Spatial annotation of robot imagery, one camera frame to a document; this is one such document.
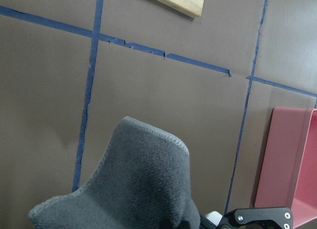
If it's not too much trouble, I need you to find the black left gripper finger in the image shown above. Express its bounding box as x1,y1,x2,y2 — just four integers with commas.
217,207,293,229

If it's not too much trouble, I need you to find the grey microfibre cloth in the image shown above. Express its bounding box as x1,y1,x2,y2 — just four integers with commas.
29,116,200,229

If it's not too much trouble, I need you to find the pink plastic bin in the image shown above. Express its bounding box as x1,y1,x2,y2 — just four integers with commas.
254,107,317,229

